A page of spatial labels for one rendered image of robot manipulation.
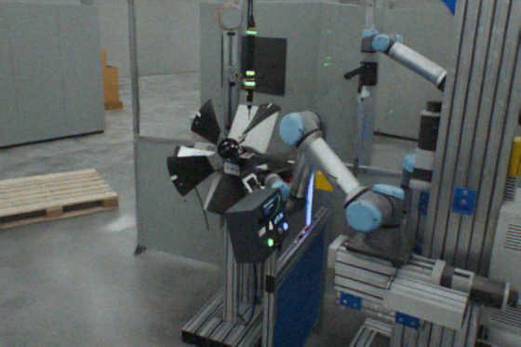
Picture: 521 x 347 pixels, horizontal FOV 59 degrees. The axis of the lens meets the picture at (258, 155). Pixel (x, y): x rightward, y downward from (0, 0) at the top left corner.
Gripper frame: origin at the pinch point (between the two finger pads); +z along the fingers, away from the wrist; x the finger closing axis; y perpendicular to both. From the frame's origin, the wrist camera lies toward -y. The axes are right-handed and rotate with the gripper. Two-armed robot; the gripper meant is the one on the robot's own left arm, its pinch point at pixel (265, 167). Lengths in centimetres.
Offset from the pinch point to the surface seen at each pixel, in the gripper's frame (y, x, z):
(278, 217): 9, 1, -55
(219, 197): 22.9, 15.1, 8.4
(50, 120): 205, 63, 543
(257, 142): -7.1, 0.9, 48.0
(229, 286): 19, 84, 36
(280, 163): -9.1, 1.0, 6.1
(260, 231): 19, -2, -68
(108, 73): 133, 29, 831
